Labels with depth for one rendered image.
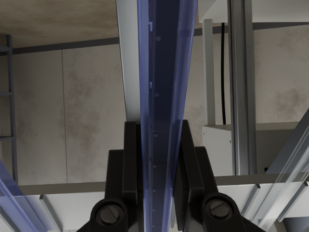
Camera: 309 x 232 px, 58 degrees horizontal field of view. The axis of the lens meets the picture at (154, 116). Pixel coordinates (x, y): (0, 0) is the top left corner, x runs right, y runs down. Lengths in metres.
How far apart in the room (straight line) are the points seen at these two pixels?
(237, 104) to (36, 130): 3.70
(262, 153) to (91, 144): 3.11
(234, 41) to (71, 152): 3.42
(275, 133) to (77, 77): 3.25
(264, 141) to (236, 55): 0.27
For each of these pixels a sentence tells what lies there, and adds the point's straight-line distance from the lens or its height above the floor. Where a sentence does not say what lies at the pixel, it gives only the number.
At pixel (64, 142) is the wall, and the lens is 3.93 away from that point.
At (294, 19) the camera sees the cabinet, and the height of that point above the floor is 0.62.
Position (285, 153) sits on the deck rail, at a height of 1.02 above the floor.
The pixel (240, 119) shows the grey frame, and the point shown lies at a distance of 0.62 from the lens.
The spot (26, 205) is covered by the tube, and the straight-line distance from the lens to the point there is 0.26.
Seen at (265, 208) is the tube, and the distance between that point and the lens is 0.29.
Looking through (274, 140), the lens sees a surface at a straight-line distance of 0.80.
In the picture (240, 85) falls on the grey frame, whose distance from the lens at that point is 0.62.
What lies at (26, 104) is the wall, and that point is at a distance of 4.24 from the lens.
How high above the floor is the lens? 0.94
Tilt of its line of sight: 1 degrees up
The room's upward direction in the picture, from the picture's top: 178 degrees clockwise
